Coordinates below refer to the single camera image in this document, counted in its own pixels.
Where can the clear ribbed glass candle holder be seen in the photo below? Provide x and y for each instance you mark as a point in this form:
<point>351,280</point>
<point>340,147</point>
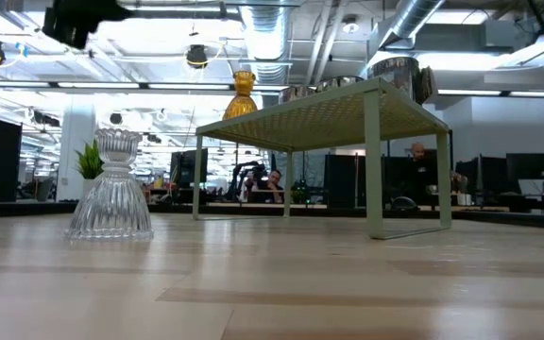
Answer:
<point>111,198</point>

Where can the amber glass candle holder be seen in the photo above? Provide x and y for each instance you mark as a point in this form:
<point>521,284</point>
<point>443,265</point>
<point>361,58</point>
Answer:
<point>240,101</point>

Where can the black distant robot arm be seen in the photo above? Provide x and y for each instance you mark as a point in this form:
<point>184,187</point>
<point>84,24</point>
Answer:
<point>302,189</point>
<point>243,177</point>

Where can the spiky green potted plant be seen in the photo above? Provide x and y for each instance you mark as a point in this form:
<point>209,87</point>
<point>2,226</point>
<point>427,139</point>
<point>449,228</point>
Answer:
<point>90,163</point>

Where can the black office monitor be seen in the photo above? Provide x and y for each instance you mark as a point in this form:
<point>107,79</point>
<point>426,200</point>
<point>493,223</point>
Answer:
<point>189,167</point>
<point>529,166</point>
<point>482,175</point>

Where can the person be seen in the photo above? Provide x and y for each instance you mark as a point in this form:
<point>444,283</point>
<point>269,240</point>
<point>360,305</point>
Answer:
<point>418,165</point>
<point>267,186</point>

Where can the light green cutting mat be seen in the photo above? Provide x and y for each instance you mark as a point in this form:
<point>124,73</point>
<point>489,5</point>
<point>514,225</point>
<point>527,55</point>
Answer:
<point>328,120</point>

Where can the black partition panel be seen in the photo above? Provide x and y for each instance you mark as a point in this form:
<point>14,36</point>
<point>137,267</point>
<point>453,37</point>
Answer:
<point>347,181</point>

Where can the black aluminium rig frame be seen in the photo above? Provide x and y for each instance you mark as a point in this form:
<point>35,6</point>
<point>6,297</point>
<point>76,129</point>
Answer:
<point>40,209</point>

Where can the silver ribbed ventilation duct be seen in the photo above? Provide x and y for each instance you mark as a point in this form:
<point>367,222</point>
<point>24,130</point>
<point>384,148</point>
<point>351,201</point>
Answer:
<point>265,33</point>
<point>413,16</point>

